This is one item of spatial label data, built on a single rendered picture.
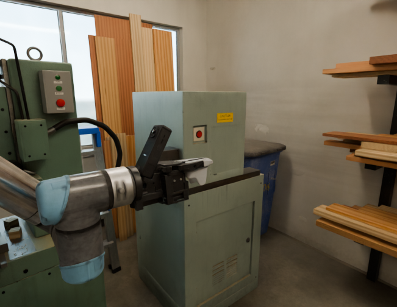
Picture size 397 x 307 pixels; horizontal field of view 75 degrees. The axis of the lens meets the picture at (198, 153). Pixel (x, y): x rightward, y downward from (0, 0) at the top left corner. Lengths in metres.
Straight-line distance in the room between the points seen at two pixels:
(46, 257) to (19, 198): 0.69
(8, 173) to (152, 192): 0.26
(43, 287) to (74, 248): 0.82
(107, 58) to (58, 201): 2.29
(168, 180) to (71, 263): 0.22
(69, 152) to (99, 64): 1.51
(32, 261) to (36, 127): 0.51
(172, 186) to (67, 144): 0.78
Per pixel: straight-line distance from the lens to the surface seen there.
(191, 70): 3.28
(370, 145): 1.81
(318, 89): 2.45
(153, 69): 2.90
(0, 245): 1.25
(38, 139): 1.13
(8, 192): 0.58
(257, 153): 2.14
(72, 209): 0.47
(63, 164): 1.25
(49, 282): 1.31
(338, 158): 2.41
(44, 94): 1.15
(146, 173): 0.52
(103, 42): 2.70
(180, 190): 0.55
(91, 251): 0.51
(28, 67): 1.21
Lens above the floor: 1.39
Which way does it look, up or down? 13 degrees down
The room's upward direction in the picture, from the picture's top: straight up
